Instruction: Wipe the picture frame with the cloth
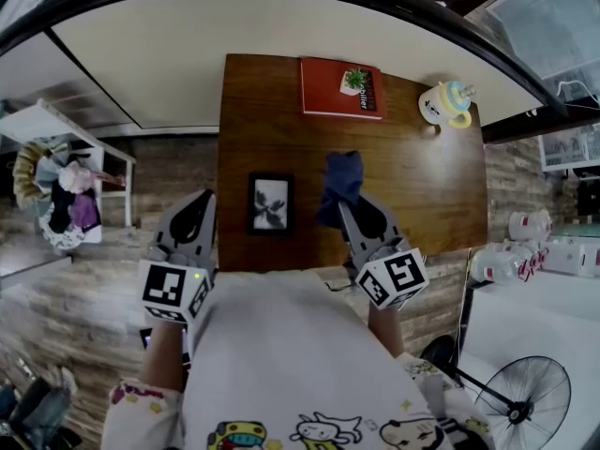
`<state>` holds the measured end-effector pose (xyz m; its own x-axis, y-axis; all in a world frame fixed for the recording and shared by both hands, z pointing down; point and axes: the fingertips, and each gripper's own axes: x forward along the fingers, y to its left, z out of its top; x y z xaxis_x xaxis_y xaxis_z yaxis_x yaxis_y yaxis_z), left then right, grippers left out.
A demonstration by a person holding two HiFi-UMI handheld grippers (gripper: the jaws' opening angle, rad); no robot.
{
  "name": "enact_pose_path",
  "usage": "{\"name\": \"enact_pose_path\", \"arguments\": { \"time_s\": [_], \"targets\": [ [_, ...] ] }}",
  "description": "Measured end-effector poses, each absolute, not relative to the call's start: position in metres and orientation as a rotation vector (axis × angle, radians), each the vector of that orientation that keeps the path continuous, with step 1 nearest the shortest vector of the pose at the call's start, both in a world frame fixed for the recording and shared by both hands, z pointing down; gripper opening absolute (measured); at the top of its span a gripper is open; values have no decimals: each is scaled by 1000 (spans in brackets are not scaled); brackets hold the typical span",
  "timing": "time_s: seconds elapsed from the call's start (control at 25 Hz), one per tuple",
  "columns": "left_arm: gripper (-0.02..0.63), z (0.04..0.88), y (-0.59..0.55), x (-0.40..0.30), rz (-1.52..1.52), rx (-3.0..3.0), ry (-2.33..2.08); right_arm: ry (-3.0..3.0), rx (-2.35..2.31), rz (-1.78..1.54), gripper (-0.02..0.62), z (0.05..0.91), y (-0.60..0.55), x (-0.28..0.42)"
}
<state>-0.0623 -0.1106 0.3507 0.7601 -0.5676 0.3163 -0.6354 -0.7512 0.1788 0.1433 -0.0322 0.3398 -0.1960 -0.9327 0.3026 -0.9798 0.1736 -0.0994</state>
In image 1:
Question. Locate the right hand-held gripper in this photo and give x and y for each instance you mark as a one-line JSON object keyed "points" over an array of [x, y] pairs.
{"points": [[396, 274]]}

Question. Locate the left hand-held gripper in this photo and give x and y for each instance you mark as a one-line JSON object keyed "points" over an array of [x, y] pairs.
{"points": [[164, 289]]}

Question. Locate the dark blue cloth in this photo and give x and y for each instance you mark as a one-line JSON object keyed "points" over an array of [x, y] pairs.
{"points": [[344, 176]]}

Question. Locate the black picture frame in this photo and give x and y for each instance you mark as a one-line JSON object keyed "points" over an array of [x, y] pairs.
{"points": [[271, 204]]}

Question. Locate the person's left forearm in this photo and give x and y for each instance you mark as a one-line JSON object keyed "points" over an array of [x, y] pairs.
{"points": [[164, 359]]}

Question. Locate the person's right forearm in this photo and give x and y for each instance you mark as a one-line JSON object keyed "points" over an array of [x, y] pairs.
{"points": [[386, 331]]}

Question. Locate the purple cloth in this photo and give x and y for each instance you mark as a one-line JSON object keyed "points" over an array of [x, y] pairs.
{"points": [[84, 211]]}

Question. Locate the white patterned cloth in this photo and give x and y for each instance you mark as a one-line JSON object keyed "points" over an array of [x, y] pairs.
{"points": [[63, 239]]}

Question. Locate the black cloth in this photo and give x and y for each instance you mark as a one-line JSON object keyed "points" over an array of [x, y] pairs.
{"points": [[61, 209]]}

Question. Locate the pink cloth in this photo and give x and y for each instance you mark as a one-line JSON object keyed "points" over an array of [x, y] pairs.
{"points": [[75, 178]]}

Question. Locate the yellow ruffled cloth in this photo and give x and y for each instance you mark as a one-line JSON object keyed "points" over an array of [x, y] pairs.
{"points": [[25, 171]]}

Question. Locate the white cartoon print shirt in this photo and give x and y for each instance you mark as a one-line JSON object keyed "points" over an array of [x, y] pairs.
{"points": [[290, 354]]}

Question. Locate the white metal rack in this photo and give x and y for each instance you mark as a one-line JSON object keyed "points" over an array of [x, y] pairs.
{"points": [[117, 157]]}

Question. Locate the red book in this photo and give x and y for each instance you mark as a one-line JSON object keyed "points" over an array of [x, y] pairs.
{"points": [[323, 87]]}

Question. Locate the small plant in white pot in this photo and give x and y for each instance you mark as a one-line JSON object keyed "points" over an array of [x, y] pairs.
{"points": [[354, 82]]}

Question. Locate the clear plastic bottle red label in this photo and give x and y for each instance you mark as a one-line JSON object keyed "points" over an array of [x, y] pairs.
{"points": [[529, 225], [501, 263]]}

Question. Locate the dark grey bag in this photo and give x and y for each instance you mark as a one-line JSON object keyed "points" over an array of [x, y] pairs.
{"points": [[37, 410]]}

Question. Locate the white box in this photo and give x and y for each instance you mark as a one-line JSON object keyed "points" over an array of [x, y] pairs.
{"points": [[574, 256]]}

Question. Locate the cream white board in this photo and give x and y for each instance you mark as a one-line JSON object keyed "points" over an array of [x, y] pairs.
{"points": [[164, 64]]}

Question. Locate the black floor fan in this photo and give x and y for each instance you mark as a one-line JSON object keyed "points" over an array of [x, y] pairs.
{"points": [[520, 410]]}

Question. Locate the dark curved frame rail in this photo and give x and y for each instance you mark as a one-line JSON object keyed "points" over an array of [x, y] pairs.
{"points": [[506, 64]]}

